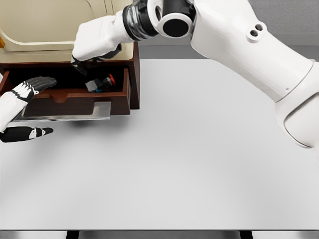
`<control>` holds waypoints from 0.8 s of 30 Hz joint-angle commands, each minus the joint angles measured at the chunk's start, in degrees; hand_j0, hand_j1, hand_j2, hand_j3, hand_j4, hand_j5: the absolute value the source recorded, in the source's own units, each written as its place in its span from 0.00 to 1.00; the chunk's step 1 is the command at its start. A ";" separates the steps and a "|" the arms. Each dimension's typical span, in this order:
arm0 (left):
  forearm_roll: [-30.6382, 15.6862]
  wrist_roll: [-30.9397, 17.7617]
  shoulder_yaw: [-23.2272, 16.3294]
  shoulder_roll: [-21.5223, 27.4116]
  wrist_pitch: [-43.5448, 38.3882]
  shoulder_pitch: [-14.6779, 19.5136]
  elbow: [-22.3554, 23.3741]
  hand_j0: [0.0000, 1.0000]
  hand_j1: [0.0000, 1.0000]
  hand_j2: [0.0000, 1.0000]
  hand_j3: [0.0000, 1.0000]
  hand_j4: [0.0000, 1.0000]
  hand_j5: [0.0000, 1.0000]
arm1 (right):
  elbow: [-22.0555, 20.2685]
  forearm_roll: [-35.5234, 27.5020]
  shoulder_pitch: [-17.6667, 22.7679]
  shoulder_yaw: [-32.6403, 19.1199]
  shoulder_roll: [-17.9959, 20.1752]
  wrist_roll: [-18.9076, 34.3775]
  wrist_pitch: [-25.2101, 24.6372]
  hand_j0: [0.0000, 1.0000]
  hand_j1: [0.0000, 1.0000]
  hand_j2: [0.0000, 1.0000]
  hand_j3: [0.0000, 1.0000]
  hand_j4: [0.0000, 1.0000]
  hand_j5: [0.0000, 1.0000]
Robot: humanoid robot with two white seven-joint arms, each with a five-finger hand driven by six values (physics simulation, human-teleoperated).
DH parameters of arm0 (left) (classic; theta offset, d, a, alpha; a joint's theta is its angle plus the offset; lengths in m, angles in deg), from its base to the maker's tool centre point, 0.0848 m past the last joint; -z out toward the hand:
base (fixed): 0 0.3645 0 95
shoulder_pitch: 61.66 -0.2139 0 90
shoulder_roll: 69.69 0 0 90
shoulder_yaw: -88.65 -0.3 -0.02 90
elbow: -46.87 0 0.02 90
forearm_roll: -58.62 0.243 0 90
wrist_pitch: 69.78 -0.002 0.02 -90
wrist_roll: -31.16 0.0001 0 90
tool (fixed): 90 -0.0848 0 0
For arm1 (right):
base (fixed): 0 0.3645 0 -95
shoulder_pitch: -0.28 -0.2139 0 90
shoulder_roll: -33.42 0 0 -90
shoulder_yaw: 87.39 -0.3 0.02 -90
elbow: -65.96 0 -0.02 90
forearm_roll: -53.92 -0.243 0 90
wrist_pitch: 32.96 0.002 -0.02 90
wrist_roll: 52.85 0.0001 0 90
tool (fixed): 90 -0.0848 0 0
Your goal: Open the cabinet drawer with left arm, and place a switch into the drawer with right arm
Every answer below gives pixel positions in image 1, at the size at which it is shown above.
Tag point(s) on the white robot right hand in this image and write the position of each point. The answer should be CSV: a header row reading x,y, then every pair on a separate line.
x,y
94,37

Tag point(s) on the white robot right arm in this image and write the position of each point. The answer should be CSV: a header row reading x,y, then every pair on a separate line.
x,y
236,49

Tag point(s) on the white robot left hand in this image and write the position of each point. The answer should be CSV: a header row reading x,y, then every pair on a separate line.
x,y
10,107

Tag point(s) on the brown wooden cabinet drawer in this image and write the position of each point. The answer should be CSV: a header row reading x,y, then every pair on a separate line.
x,y
74,97

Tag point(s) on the brown cabinet with cream top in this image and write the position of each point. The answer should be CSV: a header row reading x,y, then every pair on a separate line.
x,y
37,25

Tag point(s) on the black switch with red button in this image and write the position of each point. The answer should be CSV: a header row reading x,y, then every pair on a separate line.
x,y
101,84

